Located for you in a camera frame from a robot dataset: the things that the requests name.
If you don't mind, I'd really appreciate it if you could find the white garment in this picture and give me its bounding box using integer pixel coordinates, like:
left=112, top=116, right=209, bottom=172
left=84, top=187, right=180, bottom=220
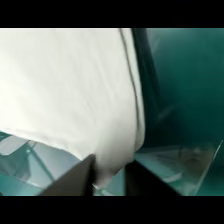
left=0, top=27, right=147, bottom=190

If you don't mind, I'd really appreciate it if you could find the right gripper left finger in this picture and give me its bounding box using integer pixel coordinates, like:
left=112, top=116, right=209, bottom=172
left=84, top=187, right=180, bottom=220
left=39, top=153, right=97, bottom=197

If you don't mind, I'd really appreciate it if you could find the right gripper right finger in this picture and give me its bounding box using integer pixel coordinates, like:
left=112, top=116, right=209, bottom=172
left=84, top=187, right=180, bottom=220
left=124, top=159, right=182, bottom=197

